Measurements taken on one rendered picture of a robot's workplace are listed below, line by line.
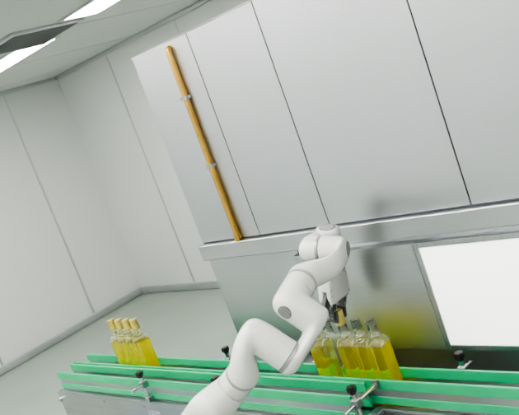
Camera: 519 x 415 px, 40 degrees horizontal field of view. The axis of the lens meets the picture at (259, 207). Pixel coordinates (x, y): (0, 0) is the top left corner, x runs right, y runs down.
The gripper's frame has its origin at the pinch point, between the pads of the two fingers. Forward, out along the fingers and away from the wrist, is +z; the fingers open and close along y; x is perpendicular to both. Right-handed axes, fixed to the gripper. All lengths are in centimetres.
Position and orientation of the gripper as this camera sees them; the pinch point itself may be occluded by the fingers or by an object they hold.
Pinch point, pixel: (337, 313)
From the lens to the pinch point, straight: 221.8
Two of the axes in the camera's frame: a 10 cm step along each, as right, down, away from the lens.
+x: 7.6, 1.2, -6.4
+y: -6.4, 3.5, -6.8
